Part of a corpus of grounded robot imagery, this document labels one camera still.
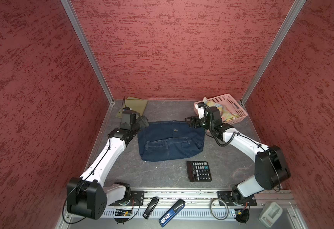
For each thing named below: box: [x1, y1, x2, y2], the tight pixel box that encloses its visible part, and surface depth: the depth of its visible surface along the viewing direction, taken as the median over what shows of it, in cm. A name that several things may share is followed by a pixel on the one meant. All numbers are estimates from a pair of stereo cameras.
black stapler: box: [142, 196, 160, 220], surface depth 70 cm
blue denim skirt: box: [136, 120, 205, 162], surface depth 93 cm
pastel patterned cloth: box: [202, 96, 241, 122], surface depth 105 cm
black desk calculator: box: [186, 160, 212, 183], surface depth 83 cm
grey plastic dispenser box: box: [258, 201, 283, 228], surface depth 69 cm
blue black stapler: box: [158, 198, 186, 228], surface depth 68 cm
